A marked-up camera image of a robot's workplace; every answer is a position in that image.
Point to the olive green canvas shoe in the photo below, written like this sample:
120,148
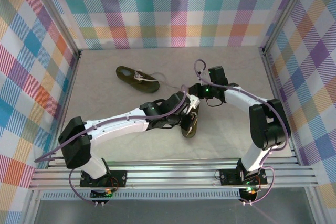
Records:
147,87
187,134

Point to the white shoelace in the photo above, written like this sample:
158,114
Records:
138,75

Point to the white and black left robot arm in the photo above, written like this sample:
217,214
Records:
118,127

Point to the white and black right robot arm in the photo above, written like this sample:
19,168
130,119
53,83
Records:
267,124

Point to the small controller board with LEDs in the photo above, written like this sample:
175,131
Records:
249,192
101,194

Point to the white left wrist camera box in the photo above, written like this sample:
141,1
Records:
194,102

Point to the aluminium side rail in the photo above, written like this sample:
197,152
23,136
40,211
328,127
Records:
74,66
268,66

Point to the aluminium mounting rail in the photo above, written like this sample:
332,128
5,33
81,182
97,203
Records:
170,176

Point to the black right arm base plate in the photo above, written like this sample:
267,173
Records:
228,176

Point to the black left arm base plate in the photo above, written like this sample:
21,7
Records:
119,178

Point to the aluminium corner post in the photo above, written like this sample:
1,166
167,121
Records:
55,11
284,11

